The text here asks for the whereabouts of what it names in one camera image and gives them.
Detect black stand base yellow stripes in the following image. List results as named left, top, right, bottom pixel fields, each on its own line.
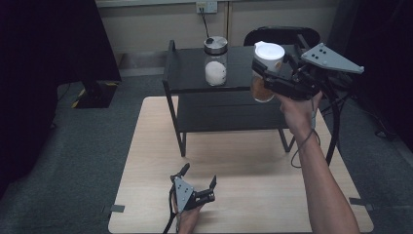
left=71, top=80, right=120, bottom=110

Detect white wall socket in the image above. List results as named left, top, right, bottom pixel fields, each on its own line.
left=195, top=0, right=218, bottom=15

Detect hand-held gripper cable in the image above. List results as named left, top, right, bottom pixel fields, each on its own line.
left=163, top=186, right=179, bottom=234
left=324, top=72, right=350, bottom=166

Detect person's right hand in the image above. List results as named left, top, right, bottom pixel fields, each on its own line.
left=276, top=91, right=324, bottom=137

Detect right hand-held gripper cable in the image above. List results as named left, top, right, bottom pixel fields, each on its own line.
left=324, top=72, right=350, bottom=166

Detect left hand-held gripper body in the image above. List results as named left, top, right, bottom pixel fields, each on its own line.
left=169, top=175, right=216, bottom=214

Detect left hand-held gripper cable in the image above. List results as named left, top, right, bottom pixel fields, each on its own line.
left=163, top=186, right=179, bottom=234

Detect black curtain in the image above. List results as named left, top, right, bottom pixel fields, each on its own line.
left=0, top=0, right=122, bottom=199

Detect black two-tier shelf rack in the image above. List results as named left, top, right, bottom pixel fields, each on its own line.
left=162, top=33, right=327, bottom=158

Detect glass jar with white lid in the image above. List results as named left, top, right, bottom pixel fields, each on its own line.
left=250, top=41, right=286, bottom=103

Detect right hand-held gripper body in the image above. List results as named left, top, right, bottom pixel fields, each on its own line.
left=257, top=42, right=365, bottom=101

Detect black power cable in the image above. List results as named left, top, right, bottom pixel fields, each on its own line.
left=199, top=7, right=212, bottom=39

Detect grey tape piece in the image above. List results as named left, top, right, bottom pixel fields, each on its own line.
left=349, top=197, right=375, bottom=212
left=102, top=204, right=126, bottom=214

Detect dark curtain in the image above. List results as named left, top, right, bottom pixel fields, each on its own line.
left=320, top=0, right=413, bottom=154

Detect black chair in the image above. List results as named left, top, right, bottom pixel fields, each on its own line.
left=243, top=25, right=321, bottom=47

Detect person's left hand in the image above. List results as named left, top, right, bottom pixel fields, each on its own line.
left=173, top=198, right=207, bottom=234

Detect glass jar with silver lid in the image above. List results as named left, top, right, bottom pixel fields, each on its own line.
left=203, top=35, right=229, bottom=88

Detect thin grey cord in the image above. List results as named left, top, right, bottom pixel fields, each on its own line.
left=290, top=98, right=321, bottom=170

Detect black floor cables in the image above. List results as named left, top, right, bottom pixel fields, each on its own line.
left=319, top=92, right=397, bottom=150

